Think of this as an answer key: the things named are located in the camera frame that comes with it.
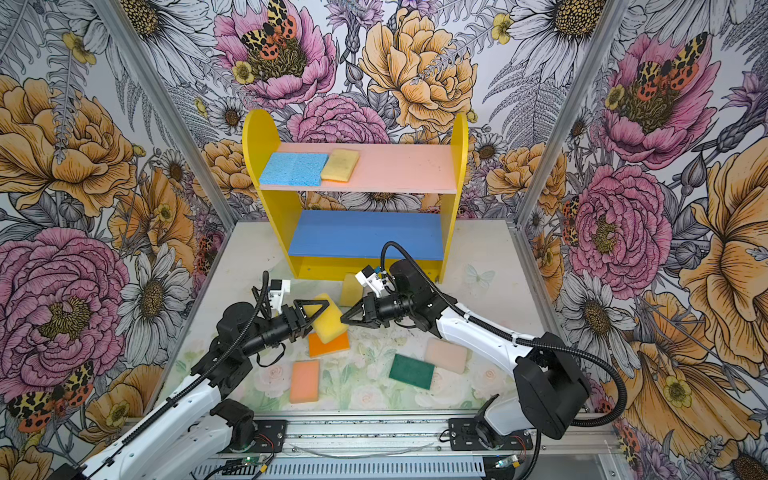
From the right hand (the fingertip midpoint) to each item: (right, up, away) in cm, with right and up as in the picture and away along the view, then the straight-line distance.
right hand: (346, 329), depth 70 cm
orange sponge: (-12, -10, +19) cm, 24 cm away
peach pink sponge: (-14, -18, +14) cm, 26 cm away
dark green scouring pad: (+16, -15, +13) cm, 26 cm away
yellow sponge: (-4, +1, 0) cm, 4 cm away
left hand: (-5, +2, +3) cm, 6 cm away
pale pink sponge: (+26, -12, +17) cm, 33 cm away
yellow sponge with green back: (-3, +4, +30) cm, 30 cm away
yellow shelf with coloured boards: (-12, +36, +51) cm, 63 cm away
